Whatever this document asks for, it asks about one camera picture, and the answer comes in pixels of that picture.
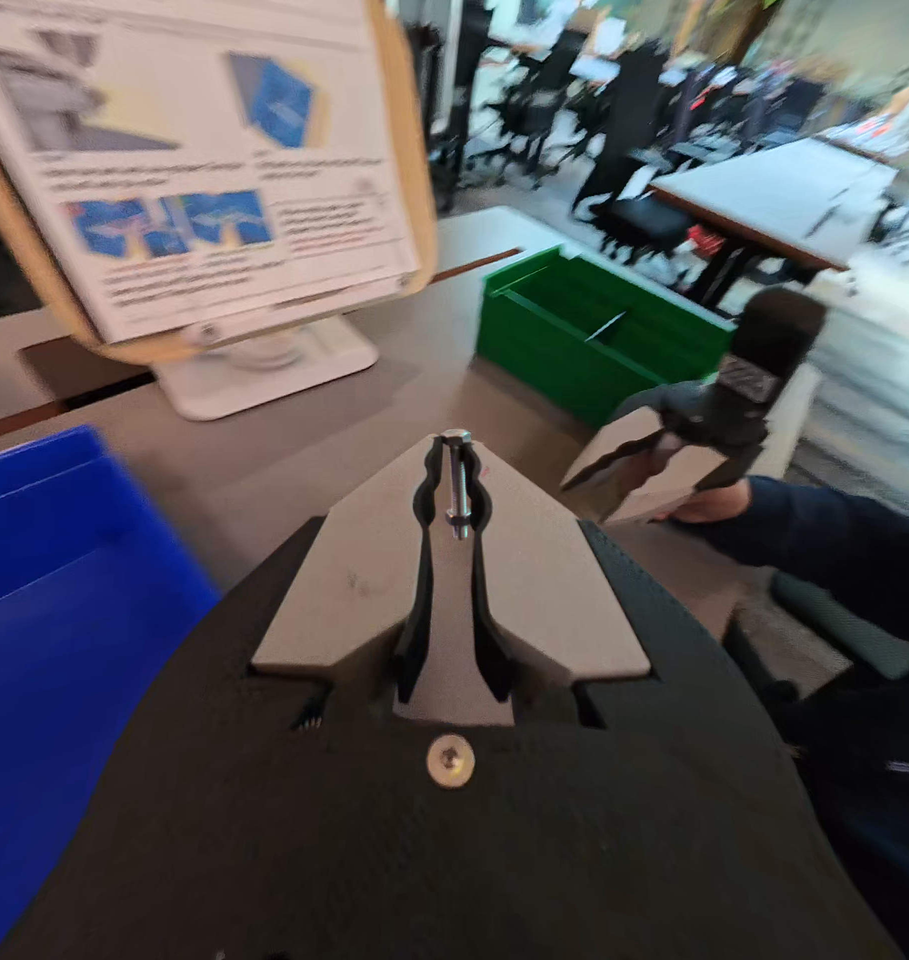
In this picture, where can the white board stand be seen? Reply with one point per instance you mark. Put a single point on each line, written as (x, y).
(274, 382)

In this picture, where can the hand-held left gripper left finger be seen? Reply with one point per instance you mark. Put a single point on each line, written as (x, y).
(349, 592)

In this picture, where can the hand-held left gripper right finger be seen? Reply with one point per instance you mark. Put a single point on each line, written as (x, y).
(556, 592)

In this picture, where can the blue plastic bin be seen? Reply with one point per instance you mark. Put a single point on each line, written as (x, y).
(64, 637)

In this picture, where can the long white office desk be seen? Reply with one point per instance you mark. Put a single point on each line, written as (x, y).
(784, 195)

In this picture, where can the person's dark clothing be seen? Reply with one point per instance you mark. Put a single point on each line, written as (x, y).
(874, 750)

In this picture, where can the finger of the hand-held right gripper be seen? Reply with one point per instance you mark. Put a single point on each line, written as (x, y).
(672, 480)
(619, 442)

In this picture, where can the instruction sheet on stand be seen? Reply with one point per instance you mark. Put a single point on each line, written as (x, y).
(406, 150)

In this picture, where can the green plastic bin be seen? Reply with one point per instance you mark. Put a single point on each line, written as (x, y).
(537, 352)

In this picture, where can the group of black office chairs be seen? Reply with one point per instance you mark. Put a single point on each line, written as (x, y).
(634, 135)

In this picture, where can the printed instruction sheet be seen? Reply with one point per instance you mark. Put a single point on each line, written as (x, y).
(162, 112)

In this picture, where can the steel hex bolt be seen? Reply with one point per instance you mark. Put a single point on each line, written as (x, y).
(456, 472)

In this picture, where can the person's right hand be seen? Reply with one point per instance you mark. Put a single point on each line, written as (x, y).
(713, 504)

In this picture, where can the person's right forearm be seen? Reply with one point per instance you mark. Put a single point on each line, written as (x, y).
(837, 547)

